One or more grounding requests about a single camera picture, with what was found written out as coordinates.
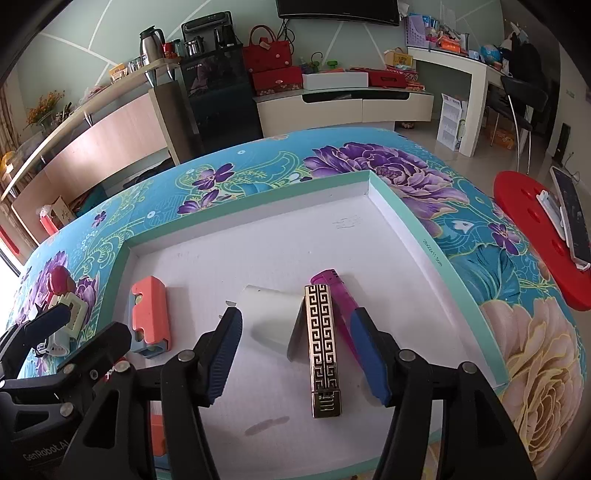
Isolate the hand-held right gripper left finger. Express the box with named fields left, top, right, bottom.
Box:
left=74, top=307, right=244, bottom=480

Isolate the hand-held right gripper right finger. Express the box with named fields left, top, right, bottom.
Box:
left=349, top=307, right=539, bottom=480

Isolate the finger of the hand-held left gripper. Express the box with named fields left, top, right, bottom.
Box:
left=0, top=305, right=72, bottom=381
left=16, top=322, right=132, bottom=393

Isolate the cream toy vehicle frame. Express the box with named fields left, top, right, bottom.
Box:
left=37, top=291, right=88, bottom=358

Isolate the pink dog toy figure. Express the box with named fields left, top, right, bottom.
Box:
left=48, top=267, right=75, bottom=296

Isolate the gold patterned lighter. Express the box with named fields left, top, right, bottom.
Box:
left=286, top=284, right=345, bottom=419

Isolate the coral and blue toy block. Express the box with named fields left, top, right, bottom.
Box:
left=130, top=276, right=172, bottom=359
left=150, top=411, right=168, bottom=457

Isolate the white charger plug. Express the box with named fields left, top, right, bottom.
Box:
left=225, top=284, right=305, bottom=354

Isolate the magenta lighter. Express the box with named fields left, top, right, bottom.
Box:
left=310, top=270, right=370, bottom=365

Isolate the teal shallow cardboard box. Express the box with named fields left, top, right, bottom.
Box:
left=108, top=170, right=511, bottom=480

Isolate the paper gift bag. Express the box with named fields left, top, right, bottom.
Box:
left=39, top=196, right=77, bottom=236

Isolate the wooden shelf unit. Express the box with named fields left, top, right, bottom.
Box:
left=0, top=60, right=204, bottom=245

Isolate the red round stool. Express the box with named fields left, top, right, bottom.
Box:
left=493, top=171, right=591, bottom=311

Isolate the orange flower bouquet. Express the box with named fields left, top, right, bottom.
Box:
left=25, top=91, right=68, bottom=127

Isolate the white phone stand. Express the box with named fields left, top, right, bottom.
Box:
left=536, top=190, right=591, bottom=271

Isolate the smartphone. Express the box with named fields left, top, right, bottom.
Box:
left=550, top=166, right=591, bottom=264

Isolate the black tea bar machine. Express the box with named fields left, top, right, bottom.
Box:
left=178, top=21, right=264, bottom=155

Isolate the white television cabinet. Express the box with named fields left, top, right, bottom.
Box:
left=255, top=85, right=435, bottom=138

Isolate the red gift box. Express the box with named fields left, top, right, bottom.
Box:
left=252, top=67, right=304, bottom=95

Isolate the white flat box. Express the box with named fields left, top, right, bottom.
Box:
left=302, top=71, right=370, bottom=90

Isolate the red flat box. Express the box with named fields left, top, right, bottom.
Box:
left=367, top=69, right=409, bottom=88

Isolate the steel thermos jug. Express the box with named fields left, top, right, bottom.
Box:
left=139, top=26, right=165, bottom=65

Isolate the red handbag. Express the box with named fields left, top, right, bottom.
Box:
left=242, top=25, right=294, bottom=75

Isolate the black chair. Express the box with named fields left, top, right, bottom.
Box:
left=485, top=74, right=550, bottom=174

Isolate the white desk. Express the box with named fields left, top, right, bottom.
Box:
left=406, top=44, right=513, bottom=158

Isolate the black television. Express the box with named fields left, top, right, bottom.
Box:
left=276, top=0, right=400, bottom=26

